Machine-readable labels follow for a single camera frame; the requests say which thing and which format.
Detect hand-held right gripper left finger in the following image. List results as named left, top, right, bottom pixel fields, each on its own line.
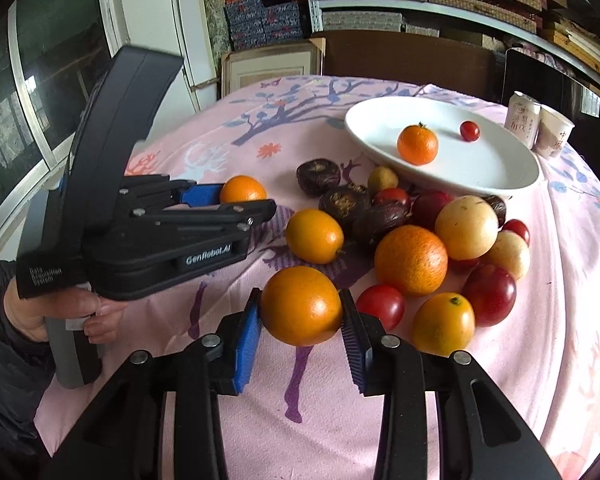
left=40, top=287, right=262, bottom=480

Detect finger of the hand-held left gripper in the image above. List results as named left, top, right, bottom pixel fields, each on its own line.
left=111, top=199, right=277, bottom=242
left=120, top=175, right=231, bottom=209

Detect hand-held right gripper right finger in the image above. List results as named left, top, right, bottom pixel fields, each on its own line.
left=337, top=288, right=563, bottom=480

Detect small orange with stem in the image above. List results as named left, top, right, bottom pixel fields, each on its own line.
left=412, top=292, right=476, bottom=357

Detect large orange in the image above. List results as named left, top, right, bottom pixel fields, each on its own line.
left=374, top=224, right=449, bottom=297

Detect dark purple passion fruit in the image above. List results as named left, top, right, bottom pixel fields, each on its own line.
left=296, top=158, right=341, bottom=196
left=318, top=184, right=372, bottom=233
left=351, top=204, right=411, bottom=251
left=482, top=195, right=508, bottom=228

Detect red plum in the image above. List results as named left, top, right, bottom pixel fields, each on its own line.
left=410, top=190, right=455, bottom=231
left=461, top=264, right=517, bottom=327

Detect yellow striped pepino melon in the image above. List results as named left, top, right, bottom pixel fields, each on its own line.
left=434, top=195, right=499, bottom=261

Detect small yellow-green fruit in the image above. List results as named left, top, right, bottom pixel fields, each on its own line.
left=367, top=165, right=400, bottom=195

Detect pale yellow fruit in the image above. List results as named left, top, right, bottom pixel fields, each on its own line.
left=480, top=230, right=531, bottom=281

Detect tangerine with green stem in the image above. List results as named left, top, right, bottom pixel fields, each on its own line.
left=397, top=122, right=439, bottom=166

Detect white oval plate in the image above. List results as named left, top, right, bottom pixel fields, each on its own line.
left=344, top=98, right=540, bottom=198

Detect person's left forearm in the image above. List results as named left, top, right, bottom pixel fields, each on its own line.
left=0, top=259, right=58, bottom=480

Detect person's left hand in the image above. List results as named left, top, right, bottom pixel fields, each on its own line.
left=4, top=277, right=129, bottom=345

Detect window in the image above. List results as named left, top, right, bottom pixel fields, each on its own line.
left=0, top=0, right=126, bottom=261

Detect white boards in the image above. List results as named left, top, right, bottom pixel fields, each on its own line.
left=170, top=0, right=231, bottom=111

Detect framed picture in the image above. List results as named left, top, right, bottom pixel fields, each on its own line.
left=221, top=42, right=326, bottom=97

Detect marbled grey panel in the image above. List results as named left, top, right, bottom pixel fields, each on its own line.
left=200, top=0, right=231, bottom=53

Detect stack of blue patterned boxes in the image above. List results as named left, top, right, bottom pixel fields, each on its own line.
left=223, top=0, right=311, bottom=51

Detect pink printed tablecloth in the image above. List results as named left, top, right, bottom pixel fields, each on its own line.
left=40, top=76, right=600, bottom=480

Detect brown board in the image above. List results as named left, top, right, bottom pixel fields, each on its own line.
left=311, top=30, right=497, bottom=93

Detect white metal shelf rack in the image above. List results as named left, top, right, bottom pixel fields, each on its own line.
left=302, top=0, right=600, bottom=106

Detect pale beverage can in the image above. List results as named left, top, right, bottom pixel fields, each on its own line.
left=503, top=91, right=542, bottom=150

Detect white paper cup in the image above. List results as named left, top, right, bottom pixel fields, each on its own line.
left=534, top=104, right=576, bottom=159

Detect black monitor screen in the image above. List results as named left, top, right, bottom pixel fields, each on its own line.
left=502, top=49, right=600, bottom=121

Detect stack of wooden boxes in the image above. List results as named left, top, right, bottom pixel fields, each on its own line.
left=542, top=10, right=600, bottom=78

